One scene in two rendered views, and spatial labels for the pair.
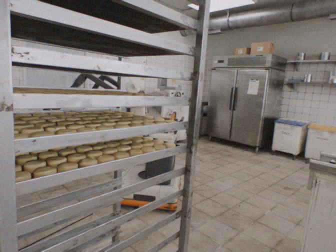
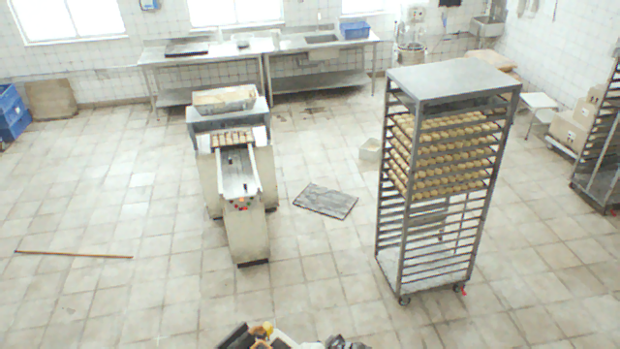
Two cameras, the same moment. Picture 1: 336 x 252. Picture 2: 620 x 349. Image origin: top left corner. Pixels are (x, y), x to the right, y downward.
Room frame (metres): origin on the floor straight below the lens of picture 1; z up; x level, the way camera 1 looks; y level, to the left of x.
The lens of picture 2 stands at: (3.28, 1.03, 2.85)
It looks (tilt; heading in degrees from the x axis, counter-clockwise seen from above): 36 degrees down; 217
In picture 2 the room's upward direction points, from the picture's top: 3 degrees counter-clockwise
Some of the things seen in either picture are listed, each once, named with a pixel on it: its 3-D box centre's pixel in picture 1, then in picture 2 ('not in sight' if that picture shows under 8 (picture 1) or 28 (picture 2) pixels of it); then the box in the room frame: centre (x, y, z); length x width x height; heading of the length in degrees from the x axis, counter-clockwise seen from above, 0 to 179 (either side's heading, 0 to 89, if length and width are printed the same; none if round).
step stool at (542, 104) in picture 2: not in sight; (539, 115); (-2.31, 0.54, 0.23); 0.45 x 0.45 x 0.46; 37
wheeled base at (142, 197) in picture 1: (150, 184); not in sight; (2.56, 0.19, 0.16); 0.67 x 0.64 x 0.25; 85
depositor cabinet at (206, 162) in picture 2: not in sight; (235, 153); (0.62, -1.97, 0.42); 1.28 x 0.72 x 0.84; 48
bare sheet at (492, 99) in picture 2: not in sight; (448, 97); (0.80, 0.29, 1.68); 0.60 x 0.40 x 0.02; 140
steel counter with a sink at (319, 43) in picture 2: not in sight; (263, 61); (-1.30, -3.18, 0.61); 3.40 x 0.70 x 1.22; 135
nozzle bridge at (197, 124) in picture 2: not in sight; (230, 125); (0.94, -1.62, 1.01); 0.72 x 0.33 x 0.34; 138
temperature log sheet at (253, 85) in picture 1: (253, 86); not in sight; (5.03, -1.63, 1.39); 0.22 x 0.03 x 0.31; 45
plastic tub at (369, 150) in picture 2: not in sight; (372, 149); (-0.72, -0.98, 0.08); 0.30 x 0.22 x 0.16; 0
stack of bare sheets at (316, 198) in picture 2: not in sight; (325, 200); (0.37, -0.96, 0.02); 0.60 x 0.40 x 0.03; 96
